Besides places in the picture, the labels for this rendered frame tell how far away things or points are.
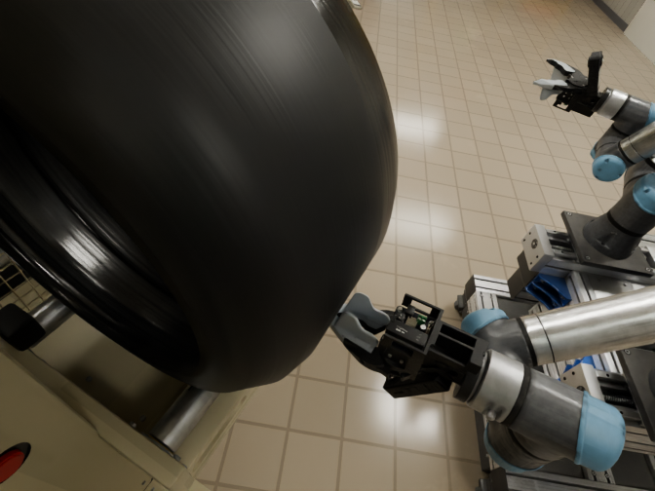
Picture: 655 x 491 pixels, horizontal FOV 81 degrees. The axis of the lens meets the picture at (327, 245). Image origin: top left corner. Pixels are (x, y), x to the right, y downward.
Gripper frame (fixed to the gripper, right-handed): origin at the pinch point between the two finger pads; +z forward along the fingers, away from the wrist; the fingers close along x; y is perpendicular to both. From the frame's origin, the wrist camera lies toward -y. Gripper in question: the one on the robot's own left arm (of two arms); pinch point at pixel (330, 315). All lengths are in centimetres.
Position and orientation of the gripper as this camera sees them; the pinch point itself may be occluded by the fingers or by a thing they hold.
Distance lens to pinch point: 55.4
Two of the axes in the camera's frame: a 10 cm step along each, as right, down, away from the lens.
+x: -4.8, 6.2, -6.1
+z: -8.7, -3.8, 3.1
